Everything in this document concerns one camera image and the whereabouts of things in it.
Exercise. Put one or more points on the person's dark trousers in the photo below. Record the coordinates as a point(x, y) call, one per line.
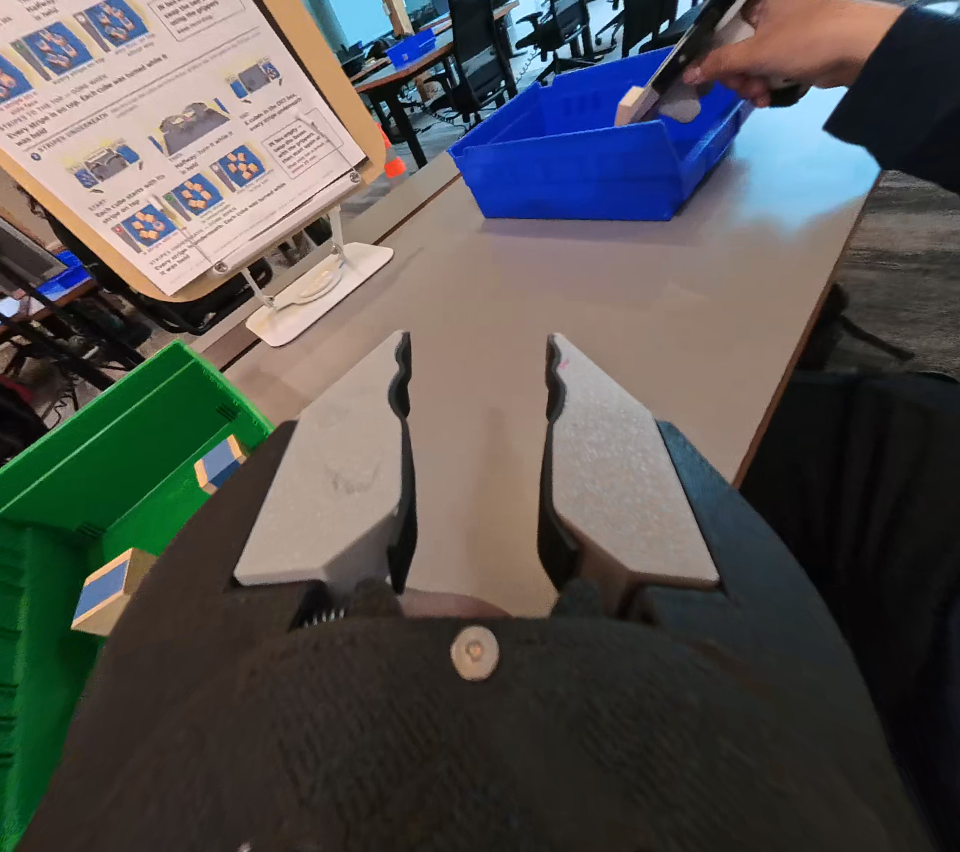
point(862, 567)

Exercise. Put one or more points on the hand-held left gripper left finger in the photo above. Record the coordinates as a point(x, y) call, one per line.
point(337, 484)

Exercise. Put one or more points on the blue striped wooden cube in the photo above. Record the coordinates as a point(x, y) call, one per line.
point(220, 463)
point(634, 106)
point(109, 589)

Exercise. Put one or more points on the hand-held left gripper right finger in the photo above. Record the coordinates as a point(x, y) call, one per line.
point(622, 492)

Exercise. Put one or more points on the printed instruction sheet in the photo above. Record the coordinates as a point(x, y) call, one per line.
point(150, 79)

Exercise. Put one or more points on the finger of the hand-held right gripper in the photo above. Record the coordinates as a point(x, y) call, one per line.
point(694, 61)
point(681, 103)

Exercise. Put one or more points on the instruction sheet on stand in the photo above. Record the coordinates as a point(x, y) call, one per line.
point(322, 42)

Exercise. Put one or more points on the small blue storage bin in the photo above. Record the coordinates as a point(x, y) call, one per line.
point(411, 48)

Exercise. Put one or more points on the person's right forearm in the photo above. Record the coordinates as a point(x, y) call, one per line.
point(907, 94)

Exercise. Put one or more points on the blue plastic bin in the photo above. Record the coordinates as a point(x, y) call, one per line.
point(570, 169)

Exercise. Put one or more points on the wood edged office desk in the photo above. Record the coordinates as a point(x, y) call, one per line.
point(397, 76)

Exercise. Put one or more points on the green plastic bin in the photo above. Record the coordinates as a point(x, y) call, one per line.
point(112, 447)

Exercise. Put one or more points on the blue plastic tray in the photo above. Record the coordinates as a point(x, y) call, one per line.
point(64, 276)

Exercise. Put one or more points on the person's right hand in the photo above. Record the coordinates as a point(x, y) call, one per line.
point(810, 34)

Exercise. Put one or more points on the orange safety cone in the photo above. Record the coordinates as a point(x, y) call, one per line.
point(394, 156)

